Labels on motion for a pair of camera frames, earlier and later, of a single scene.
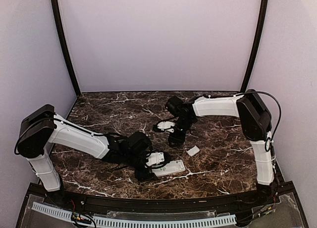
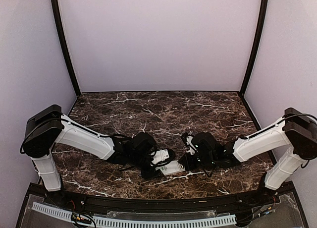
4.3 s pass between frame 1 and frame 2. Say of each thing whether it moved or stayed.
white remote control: stayed
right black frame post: stayed
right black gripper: moved
